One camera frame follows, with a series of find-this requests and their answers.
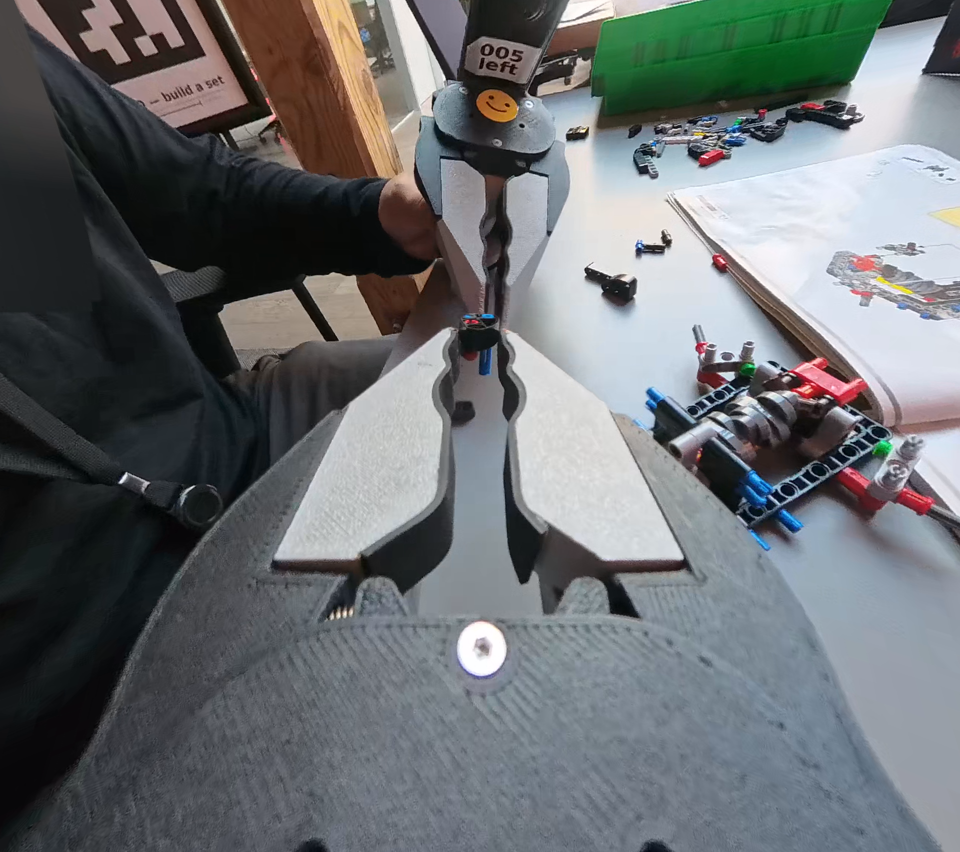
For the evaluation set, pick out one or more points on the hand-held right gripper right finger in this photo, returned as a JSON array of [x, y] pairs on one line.
[[592, 485]]

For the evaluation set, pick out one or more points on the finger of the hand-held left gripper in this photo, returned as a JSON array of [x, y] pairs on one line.
[[527, 215], [461, 215]]

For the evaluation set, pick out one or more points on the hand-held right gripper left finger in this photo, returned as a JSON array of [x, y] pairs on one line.
[[367, 485]]

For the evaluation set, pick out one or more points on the black straight lego beam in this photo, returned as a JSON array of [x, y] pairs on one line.
[[464, 410]]

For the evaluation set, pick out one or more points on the black triangular lego piece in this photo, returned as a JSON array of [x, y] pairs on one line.
[[476, 338]]

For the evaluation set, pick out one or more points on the person's left forearm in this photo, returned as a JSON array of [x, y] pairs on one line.
[[300, 222]]

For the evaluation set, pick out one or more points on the black bent lego beam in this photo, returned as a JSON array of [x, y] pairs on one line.
[[619, 286]]

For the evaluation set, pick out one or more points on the blue and black lego pin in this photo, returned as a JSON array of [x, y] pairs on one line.
[[649, 248]]

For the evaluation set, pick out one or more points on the lego chassis assembly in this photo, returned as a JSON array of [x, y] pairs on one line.
[[772, 417]]

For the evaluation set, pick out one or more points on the pile of loose lego pieces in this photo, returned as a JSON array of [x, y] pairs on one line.
[[712, 151]]

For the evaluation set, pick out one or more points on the lego instruction booklet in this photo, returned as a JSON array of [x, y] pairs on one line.
[[787, 230]]

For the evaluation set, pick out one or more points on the person's left hand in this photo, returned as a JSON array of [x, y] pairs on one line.
[[409, 222]]

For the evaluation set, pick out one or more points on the person's grey trousers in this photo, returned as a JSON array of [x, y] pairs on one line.
[[300, 387]]

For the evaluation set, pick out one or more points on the black badge reel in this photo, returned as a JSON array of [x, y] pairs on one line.
[[196, 507]]

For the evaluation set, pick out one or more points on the black chair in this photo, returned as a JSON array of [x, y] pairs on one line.
[[315, 312]]

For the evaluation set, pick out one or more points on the green plastic bin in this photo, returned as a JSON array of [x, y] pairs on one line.
[[750, 50]]

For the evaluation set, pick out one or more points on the person's black jacket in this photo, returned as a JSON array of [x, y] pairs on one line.
[[75, 342]]

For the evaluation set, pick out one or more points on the black box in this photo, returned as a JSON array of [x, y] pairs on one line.
[[945, 35]]

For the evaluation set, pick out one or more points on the wooden post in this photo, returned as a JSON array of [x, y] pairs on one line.
[[300, 27]]

